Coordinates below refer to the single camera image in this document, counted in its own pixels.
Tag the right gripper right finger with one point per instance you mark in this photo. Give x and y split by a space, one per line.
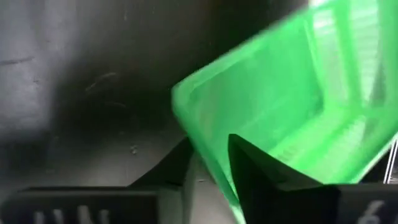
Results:
270 199

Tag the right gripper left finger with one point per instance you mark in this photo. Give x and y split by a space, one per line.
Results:
174 193

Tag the green plastic basket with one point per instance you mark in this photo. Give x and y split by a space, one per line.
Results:
280 93

